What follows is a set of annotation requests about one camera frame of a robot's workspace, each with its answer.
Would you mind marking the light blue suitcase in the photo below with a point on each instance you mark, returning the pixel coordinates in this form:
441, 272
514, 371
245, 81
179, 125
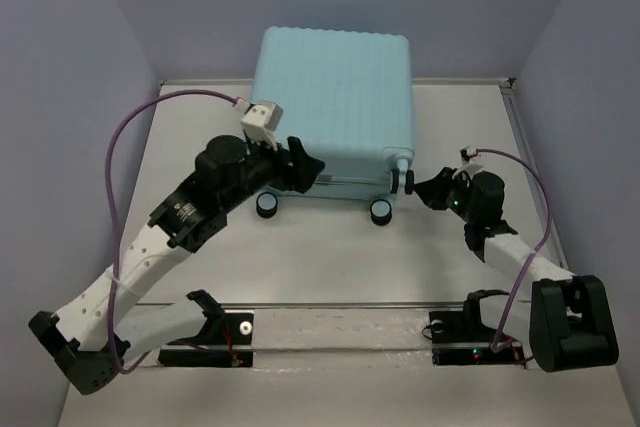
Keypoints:
348, 97

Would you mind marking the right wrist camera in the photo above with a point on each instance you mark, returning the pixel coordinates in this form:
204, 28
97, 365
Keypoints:
470, 162

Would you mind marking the metal rail on table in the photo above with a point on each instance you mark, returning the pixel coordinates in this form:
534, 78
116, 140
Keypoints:
342, 305

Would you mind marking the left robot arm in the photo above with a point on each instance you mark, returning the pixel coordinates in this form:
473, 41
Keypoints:
93, 339

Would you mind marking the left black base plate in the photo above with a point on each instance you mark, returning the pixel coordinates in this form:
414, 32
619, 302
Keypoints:
226, 346

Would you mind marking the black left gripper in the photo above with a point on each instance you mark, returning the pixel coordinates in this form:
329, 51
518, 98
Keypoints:
305, 167

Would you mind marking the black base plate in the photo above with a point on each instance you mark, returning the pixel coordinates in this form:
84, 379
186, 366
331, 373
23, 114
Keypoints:
458, 342
226, 346

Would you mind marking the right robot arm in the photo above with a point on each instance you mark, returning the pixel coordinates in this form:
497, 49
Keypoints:
564, 320

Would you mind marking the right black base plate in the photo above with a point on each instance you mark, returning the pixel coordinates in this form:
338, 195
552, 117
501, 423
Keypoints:
458, 342

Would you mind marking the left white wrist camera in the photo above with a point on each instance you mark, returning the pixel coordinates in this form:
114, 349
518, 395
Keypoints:
259, 121

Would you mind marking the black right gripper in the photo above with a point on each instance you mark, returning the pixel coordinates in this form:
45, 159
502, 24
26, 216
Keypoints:
431, 191

